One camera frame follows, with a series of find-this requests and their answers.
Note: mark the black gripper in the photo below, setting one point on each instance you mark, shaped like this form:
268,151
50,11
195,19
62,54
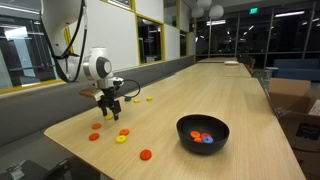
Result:
108,101

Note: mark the orange ring table corner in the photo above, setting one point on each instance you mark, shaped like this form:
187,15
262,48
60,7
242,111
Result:
145,154

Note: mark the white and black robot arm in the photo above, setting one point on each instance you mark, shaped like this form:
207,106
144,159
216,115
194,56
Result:
65,26

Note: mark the black bowl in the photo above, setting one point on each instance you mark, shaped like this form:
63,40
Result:
202,134

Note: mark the green cube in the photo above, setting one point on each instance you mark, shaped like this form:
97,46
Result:
127,99

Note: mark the grey sofa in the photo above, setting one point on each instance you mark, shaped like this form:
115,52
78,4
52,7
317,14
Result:
24,117

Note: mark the middle wooden table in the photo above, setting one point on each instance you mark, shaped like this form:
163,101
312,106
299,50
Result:
216,70

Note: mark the wooden table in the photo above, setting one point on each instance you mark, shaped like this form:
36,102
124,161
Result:
218,60
216,70

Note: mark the black device bottom left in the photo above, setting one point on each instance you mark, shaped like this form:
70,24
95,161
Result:
29,170

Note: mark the far wooden table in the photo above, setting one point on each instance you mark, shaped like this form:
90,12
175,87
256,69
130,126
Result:
218,60

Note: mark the white plate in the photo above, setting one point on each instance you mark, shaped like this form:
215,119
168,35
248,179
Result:
231,63

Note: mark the cardboard box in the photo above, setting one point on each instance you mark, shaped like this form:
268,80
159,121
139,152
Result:
297,109

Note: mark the blue sofa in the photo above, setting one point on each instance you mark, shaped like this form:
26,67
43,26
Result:
300,69

